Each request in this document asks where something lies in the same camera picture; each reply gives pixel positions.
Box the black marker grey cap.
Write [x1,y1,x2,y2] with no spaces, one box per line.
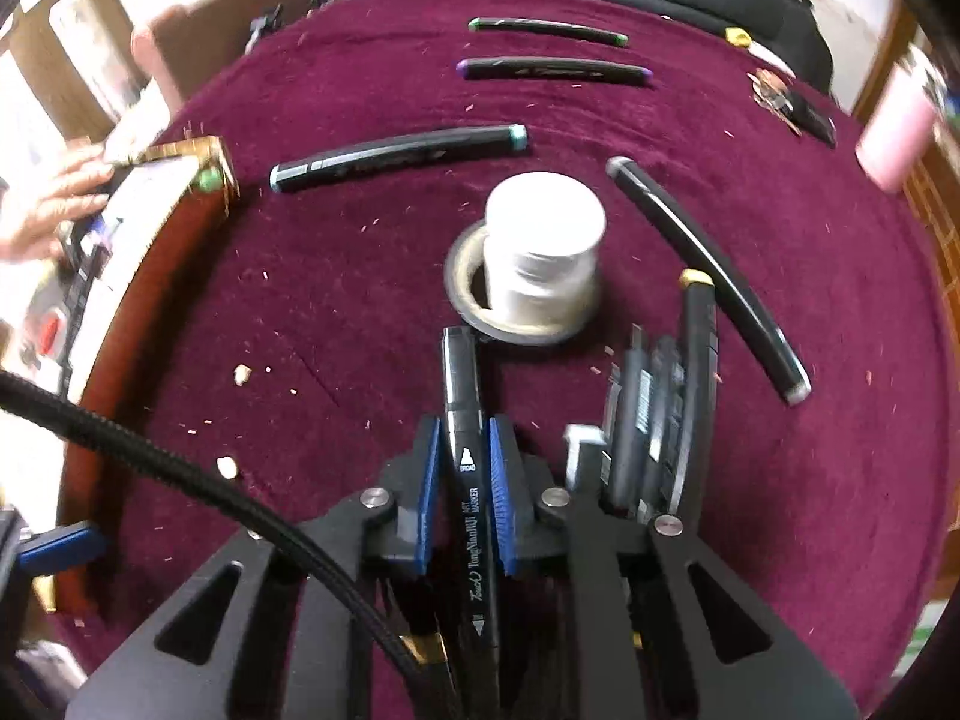
[605,156,814,406]

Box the black marker green cap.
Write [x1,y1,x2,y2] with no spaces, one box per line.
[467,16,630,47]

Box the pink thermos bottle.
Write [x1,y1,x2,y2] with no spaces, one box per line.
[854,44,947,193]

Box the white pill bottle green label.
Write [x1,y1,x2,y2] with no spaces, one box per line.
[480,170,609,320]

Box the gold white tray box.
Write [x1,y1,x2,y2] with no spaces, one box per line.
[52,135,244,616]

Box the yellow object on sofa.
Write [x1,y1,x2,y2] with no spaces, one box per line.
[724,26,754,49]

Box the black marker white cap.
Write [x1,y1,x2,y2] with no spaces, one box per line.
[565,325,683,525]

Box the black marker teal cap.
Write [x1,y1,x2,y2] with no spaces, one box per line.
[268,124,529,193]

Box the black marker yellow cap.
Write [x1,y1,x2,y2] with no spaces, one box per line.
[669,268,719,535]

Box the bare hand at tray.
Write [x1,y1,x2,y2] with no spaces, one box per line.
[2,140,114,262]

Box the black marker red cap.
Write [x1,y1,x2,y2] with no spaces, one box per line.
[441,327,501,718]

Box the black marker purple cap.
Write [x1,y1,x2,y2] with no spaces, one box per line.
[455,57,652,88]

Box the brown armchair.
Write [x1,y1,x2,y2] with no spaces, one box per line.
[130,0,309,114]

